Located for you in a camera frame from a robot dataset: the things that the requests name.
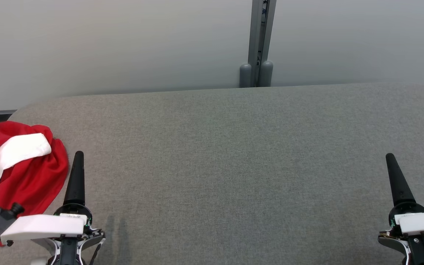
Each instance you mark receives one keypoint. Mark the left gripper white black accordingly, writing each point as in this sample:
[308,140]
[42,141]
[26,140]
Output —
[42,226]

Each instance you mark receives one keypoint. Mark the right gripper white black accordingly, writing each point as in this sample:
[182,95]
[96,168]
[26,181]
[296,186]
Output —
[423,222]

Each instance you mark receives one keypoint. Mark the red T-shirt white sleeves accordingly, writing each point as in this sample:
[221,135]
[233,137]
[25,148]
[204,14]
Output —
[31,176]

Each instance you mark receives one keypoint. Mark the grey cylindrical post foot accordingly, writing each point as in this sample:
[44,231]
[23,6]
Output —
[266,73]
[245,75]

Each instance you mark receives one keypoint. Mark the grey metal partition post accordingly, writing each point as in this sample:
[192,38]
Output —
[258,33]

